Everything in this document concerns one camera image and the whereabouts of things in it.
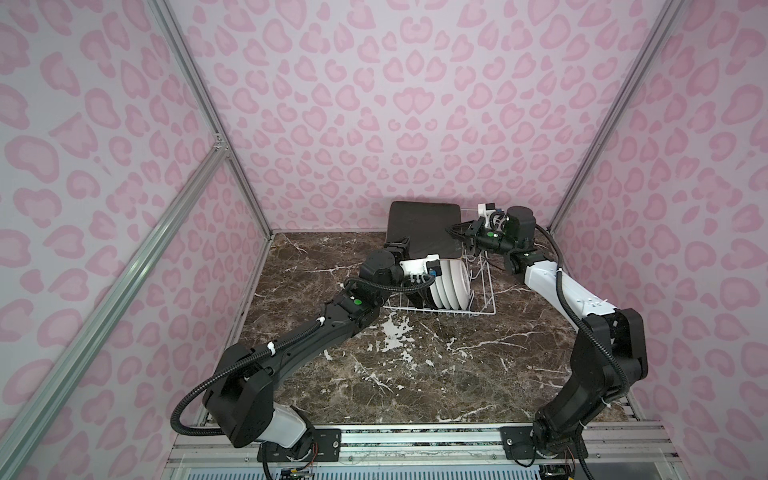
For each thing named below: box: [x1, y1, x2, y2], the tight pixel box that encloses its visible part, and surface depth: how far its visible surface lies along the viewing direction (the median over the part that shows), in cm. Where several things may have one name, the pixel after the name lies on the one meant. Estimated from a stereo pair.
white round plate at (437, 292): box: [430, 275, 448, 309], surface depth 88 cm
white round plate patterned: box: [456, 259, 471, 310], surface depth 90 cm
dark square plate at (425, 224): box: [387, 200, 462, 259], surface depth 83 cm
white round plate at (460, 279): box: [449, 259, 471, 311], surface depth 90 cm
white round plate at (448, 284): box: [440, 259, 460, 310], surface depth 88 cm
